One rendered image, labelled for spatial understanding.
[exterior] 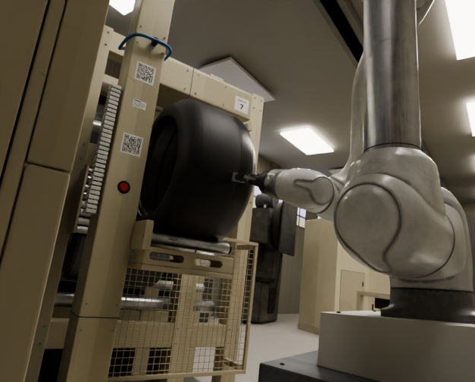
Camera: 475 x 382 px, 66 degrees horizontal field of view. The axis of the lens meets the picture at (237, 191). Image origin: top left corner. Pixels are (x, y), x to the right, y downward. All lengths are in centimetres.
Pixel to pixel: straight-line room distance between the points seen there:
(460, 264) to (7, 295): 73
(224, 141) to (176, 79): 63
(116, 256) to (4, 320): 88
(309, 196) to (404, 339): 39
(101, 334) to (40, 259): 89
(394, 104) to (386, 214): 23
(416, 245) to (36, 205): 52
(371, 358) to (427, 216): 28
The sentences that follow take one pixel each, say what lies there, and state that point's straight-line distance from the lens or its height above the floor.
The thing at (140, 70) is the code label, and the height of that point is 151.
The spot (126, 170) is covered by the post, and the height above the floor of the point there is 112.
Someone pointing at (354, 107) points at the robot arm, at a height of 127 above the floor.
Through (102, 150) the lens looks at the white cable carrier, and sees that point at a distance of 139.
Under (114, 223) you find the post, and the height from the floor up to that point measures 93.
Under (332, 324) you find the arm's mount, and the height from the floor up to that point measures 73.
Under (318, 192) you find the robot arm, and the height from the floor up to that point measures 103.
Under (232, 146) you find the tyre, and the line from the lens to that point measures 133.
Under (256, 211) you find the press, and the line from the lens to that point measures 721.
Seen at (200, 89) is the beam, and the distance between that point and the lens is 191.
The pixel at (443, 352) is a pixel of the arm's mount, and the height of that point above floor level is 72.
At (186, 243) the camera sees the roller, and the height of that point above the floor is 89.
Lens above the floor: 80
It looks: 13 degrees up
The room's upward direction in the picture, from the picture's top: 7 degrees clockwise
